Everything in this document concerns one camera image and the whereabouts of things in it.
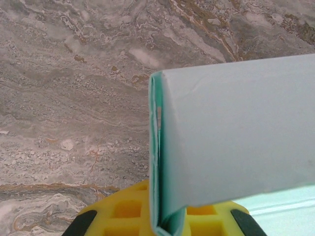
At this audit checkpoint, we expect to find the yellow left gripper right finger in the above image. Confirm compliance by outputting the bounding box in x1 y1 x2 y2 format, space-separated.
184 200 268 236

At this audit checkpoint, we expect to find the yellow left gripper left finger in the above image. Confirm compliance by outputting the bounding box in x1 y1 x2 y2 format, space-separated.
64 179 152 236

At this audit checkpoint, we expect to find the light teal paper box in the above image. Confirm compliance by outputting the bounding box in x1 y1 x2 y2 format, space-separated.
147 53 315 236

